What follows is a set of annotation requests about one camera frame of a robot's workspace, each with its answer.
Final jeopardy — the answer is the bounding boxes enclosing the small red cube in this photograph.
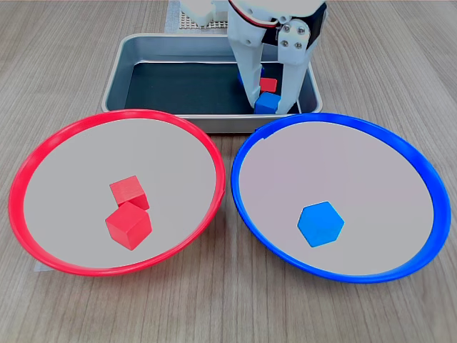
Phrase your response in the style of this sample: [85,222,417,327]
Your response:
[259,77,278,94]
[104,201,154,252]
[109,174,151,212]

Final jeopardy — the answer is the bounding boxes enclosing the red-rimmed white plate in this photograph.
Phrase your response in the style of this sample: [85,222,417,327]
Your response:
[7,109,226,278]

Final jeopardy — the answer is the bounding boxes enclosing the steel tray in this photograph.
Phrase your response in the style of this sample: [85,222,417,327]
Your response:
[101,33,324,134]

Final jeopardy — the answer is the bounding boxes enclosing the red black white servo cable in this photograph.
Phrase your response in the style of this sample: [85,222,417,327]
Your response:
[228,0,283,29]

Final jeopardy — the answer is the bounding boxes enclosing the black tray mat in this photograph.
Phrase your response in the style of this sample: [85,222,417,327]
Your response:
[123,61,301,115]

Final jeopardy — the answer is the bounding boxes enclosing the small blue cube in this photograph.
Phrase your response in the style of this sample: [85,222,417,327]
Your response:
[253,91,281,115]
[236,65,266,89]
[296,201,346,248]

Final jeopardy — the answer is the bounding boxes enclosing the pale perforated base plate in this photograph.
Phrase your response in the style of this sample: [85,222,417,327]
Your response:
[178,10,229,31]

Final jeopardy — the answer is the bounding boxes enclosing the blue-rimmed white plate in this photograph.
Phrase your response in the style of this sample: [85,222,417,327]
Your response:
[231,112,452,285]

